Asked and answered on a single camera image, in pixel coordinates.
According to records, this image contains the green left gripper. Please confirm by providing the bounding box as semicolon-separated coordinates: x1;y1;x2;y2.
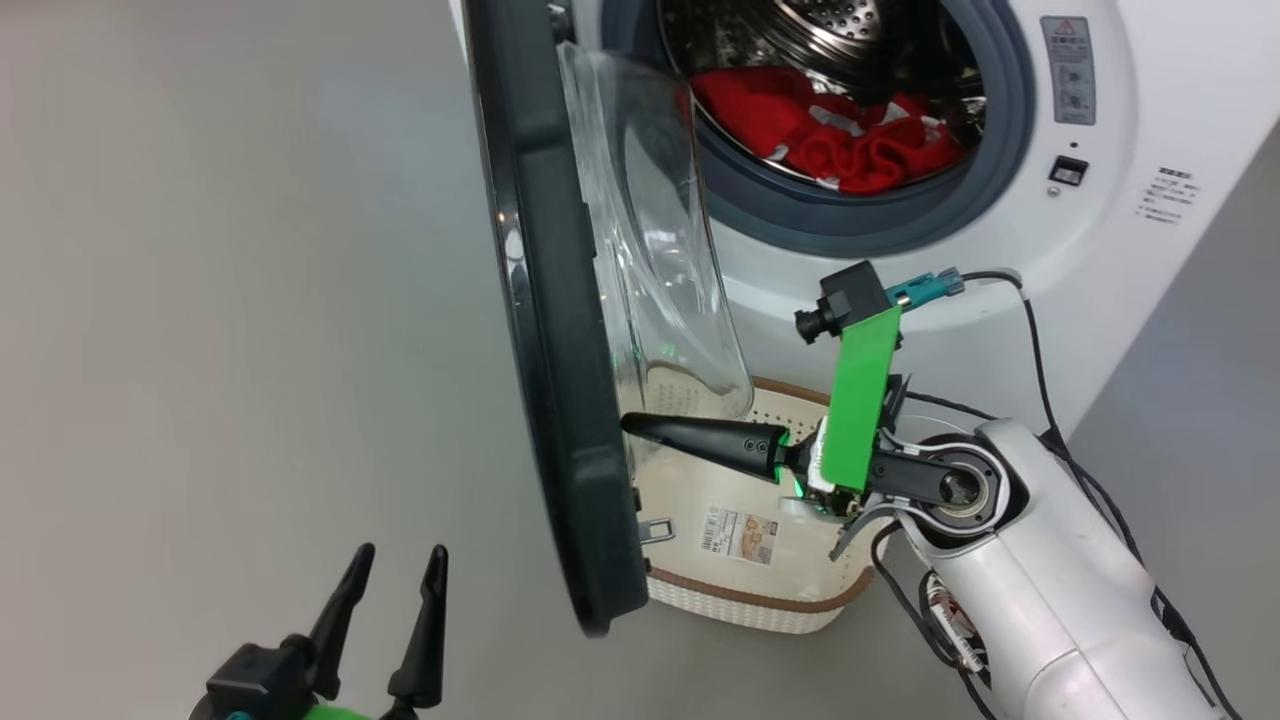
300;543;450;720

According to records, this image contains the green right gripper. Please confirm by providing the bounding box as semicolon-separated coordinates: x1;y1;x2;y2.
620;305;903;519

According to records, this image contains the black washer door with glass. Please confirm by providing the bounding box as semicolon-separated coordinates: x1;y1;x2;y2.
462;0;757;639

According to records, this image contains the red garment with white print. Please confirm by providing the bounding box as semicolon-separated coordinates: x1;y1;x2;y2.
775;92;967;195

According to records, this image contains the paper barcode basket label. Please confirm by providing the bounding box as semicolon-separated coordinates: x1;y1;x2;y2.
699;504;780;567

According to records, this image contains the cream laundry basket brown rim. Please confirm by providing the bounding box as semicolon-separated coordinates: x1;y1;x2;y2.
625;375;887;636

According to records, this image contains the grey rubber door gasket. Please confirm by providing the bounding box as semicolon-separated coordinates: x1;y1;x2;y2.
598;0;1037;260

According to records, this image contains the white front-load washing machine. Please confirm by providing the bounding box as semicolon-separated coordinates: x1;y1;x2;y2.
450;0;1280;443

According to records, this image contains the grey warning label sticker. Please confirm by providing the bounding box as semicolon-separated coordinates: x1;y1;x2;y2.
1039;15;1099;127

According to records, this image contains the small printed text sticker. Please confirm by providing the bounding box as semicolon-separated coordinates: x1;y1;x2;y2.
1134;167;1202;227

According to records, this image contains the teal right camera connector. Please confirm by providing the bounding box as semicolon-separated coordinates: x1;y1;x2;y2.
884;269;967;312

